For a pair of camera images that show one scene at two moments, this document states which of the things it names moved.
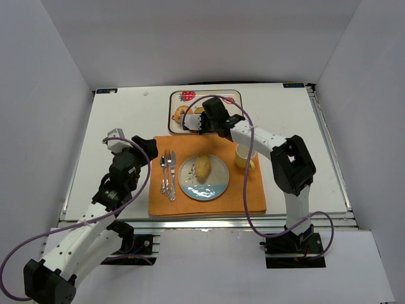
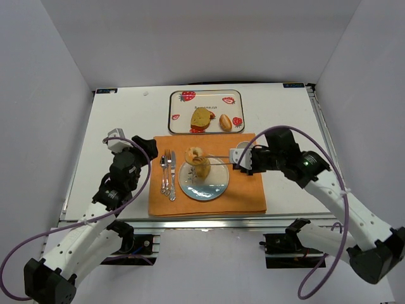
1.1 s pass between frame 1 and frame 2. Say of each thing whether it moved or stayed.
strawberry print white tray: stayed
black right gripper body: moved
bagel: moved
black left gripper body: stayed
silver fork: stayed
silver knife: stayed
